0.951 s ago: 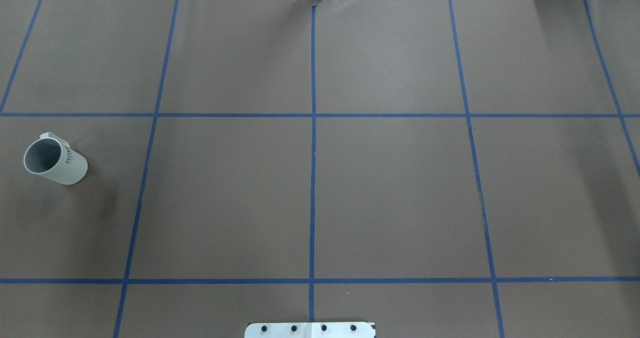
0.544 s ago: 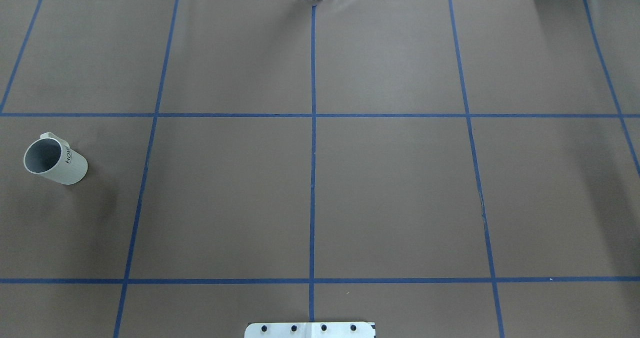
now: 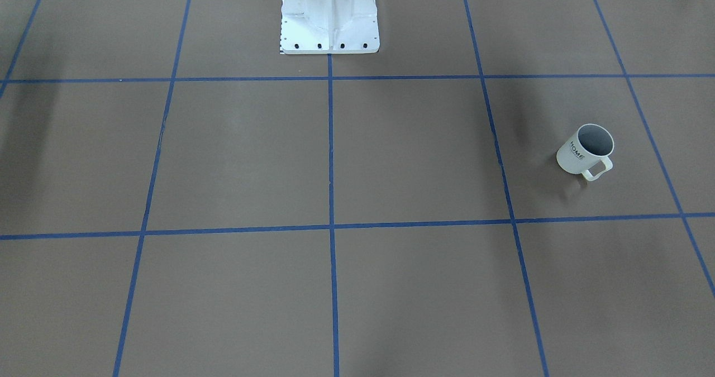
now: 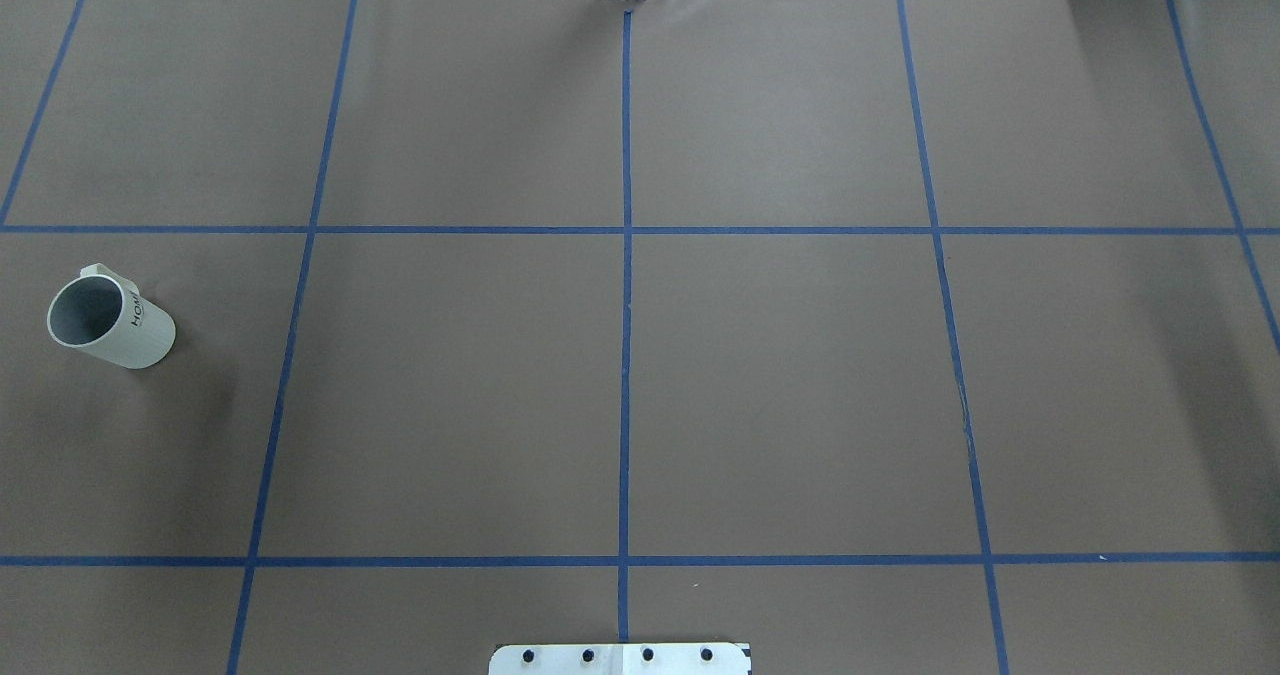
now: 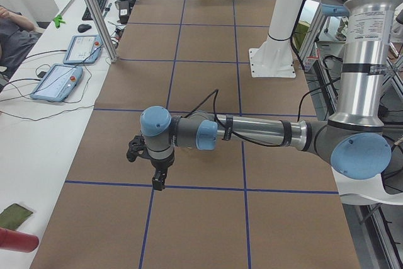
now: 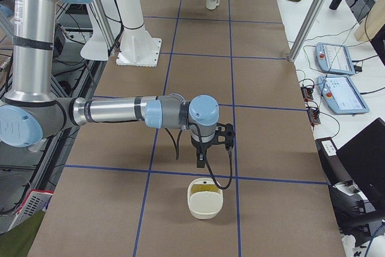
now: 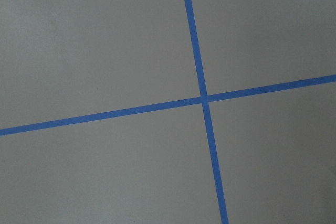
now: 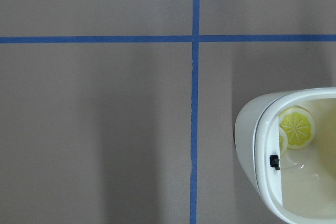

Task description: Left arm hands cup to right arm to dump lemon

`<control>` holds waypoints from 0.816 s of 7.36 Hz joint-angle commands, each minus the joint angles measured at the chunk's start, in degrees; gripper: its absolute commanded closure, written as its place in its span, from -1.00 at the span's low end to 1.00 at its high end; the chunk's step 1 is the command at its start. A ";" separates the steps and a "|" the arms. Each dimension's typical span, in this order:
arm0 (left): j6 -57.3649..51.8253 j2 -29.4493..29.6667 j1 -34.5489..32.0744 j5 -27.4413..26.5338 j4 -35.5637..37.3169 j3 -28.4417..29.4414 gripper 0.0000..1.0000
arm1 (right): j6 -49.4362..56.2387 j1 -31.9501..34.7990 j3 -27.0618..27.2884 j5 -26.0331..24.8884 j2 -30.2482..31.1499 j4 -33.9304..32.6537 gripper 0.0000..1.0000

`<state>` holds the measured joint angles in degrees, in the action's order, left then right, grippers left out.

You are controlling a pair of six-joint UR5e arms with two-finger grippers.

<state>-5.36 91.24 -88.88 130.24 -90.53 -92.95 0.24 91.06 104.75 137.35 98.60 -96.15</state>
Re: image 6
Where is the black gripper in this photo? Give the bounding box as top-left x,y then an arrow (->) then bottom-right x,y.
191,135 -> 217,167

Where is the yellow lemon slice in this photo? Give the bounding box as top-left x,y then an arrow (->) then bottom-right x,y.
191,184 -> 220,194

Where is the white ribbed mug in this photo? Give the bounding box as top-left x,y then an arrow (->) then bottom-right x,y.
206,0 -> 220,10

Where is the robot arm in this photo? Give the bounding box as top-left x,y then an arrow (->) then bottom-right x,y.
1,0 -> 221,167

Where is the near orange usb hub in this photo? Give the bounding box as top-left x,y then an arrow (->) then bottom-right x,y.
307,107 -> 321,126

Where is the near teach pendant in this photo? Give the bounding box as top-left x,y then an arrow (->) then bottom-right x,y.
317,75 -> 370,115

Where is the teach pendant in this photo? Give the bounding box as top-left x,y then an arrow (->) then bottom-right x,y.
315,42 -> 356,75
317,75 -> 370,115

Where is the black office chair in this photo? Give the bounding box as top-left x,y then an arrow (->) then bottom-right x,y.
315,118 -> 384,231

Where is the far teach pendant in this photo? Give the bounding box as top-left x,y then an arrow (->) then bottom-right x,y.
315,42 -> 356,75

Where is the red white basket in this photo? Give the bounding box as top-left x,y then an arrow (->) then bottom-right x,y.
8,189 -> 54,231

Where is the wooden board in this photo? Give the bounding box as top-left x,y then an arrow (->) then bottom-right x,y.
354,0 -> 385,42

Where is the black camera cable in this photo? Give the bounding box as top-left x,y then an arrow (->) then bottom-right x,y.
164,123 -> 234,190

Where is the aluminium frame post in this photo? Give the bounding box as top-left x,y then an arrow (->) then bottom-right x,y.
288,0 -> 325,63

